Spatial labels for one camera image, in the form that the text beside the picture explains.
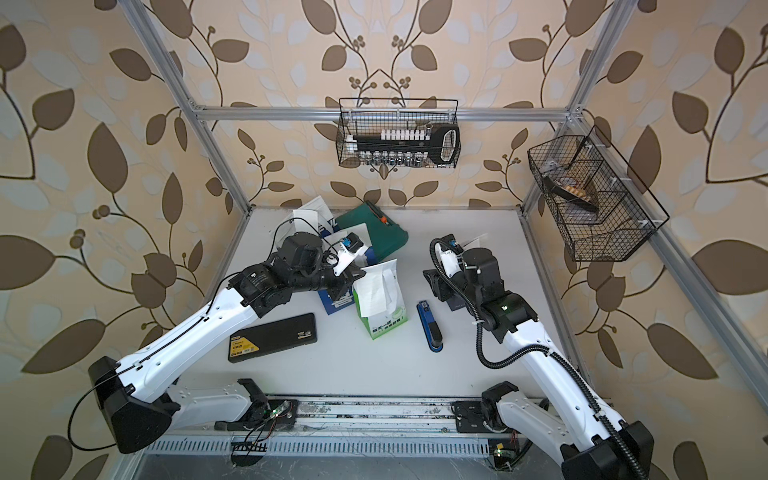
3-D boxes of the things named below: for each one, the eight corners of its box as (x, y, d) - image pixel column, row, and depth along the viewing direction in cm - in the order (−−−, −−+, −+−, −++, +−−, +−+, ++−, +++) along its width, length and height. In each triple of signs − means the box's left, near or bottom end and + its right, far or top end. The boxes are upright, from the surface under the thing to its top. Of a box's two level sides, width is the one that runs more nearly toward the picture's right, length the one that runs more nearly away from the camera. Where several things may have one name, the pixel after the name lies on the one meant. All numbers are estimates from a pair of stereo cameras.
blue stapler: (431, 354, 86) (432, 348, 82) (415, 308, 95) (416, 301, 91) (443, 350, 86) (445, 344, 83) (427, 305, 96) (428, 298, 92)
